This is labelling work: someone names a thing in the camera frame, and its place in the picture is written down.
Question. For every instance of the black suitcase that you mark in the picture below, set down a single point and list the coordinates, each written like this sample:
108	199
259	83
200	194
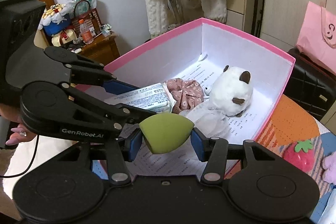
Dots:
309	87

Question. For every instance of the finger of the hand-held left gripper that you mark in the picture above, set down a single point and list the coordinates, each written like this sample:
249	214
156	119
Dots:
118	86
105	111

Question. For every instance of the brown woven basket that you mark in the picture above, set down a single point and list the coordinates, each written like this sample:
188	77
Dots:
92	16

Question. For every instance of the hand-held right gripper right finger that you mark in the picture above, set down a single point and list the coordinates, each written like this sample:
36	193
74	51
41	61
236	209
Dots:
198	146

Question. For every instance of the patchwork tablecloth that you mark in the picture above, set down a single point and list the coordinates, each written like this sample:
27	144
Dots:
288	121

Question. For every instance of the wooden nightstand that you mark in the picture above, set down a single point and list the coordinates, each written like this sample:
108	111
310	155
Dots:
105	48

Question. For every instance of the red strawberry plush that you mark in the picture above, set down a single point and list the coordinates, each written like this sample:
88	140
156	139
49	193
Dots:
299	157

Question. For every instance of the white cat plush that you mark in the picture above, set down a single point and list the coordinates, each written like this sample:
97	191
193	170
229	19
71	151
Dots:
231	92

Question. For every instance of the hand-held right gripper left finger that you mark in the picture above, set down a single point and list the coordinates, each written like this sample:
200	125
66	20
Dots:
135	145

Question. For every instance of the floral fabric scrunchie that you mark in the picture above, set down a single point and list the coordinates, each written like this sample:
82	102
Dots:
183	92

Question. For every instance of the person's left hand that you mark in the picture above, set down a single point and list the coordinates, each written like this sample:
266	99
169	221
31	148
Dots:
19	136

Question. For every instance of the small white tissue pack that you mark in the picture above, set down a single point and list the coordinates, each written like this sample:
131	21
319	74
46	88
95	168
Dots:
147	100

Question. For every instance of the pink cardboard box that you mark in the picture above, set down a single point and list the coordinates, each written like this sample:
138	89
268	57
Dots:
231	40

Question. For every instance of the clear plastic bag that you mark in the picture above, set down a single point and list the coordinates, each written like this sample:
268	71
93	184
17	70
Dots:
207	121

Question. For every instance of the green egg sponge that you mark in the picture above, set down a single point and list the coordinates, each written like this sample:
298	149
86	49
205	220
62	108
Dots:
165	132

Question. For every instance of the fluffy cream pajama pants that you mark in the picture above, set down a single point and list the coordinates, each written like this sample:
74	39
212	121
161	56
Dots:
157	11

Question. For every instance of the flower bouquet blue wrap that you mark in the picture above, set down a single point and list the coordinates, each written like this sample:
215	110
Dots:
56	26

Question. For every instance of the beige printed tote bag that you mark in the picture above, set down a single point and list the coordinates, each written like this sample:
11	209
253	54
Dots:
183	8

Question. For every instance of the printed paper sheet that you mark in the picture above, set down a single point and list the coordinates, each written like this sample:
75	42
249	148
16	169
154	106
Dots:
244	124

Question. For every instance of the orange drink bottle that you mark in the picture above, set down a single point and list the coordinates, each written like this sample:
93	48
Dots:
86	33

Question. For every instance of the pink tote bag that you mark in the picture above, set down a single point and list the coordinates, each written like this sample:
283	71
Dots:
317	35

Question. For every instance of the small white green packet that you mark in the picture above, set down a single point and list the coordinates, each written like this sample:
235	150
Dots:
106	29

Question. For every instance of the purple plush toy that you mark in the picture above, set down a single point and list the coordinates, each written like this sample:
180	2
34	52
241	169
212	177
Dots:
330	169

